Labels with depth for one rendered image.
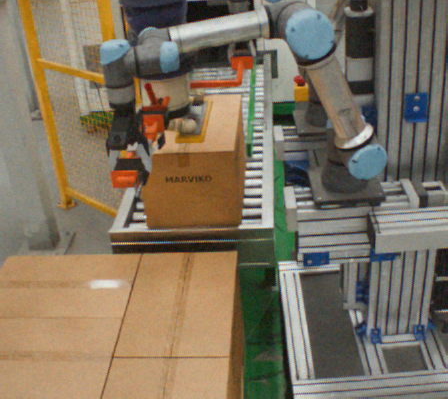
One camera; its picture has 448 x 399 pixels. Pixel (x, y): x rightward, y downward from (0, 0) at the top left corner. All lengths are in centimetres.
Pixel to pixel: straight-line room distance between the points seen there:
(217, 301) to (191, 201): 48
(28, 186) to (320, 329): 179
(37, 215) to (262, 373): 160
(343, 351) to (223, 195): 80
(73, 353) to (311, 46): 131
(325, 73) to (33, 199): 228
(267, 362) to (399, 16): 161
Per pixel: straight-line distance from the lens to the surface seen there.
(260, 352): 289
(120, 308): 237
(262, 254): 267
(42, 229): 368
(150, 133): 188
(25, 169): 350
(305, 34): 159
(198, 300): 235
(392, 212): 204
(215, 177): 252
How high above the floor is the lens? 205
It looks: 29 degrees down
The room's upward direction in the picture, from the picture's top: 5 degrees counter-clockwise
